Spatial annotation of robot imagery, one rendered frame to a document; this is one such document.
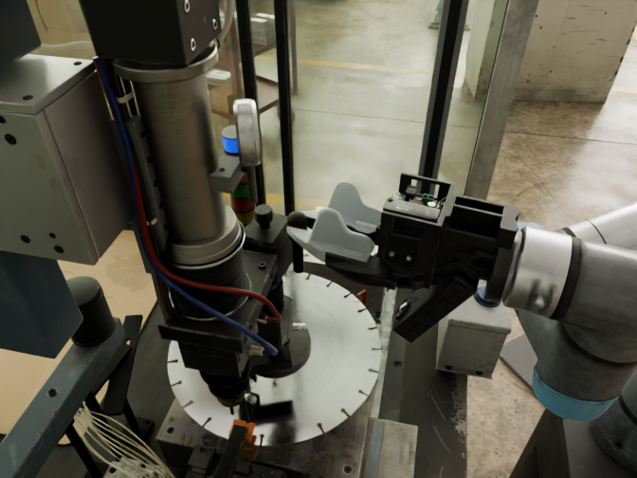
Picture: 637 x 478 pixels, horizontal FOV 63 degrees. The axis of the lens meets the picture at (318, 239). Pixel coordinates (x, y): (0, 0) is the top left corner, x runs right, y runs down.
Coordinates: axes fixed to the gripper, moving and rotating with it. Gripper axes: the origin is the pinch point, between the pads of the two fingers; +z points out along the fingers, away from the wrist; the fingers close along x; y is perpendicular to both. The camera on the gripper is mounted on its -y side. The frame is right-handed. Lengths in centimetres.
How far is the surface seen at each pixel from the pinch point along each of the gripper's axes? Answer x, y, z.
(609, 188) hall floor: -234, -119, -80
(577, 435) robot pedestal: -23, -50, -42
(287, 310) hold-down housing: -0.7, -13.8, 2.5
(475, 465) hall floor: -55, -124, -35
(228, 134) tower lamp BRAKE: -30.6, -9.3, 26.7
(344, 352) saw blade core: -10.2, -30.6, -2.5
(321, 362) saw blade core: -7.1, -30.7, 0.1
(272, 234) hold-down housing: 1.0, -0.7, 3.1
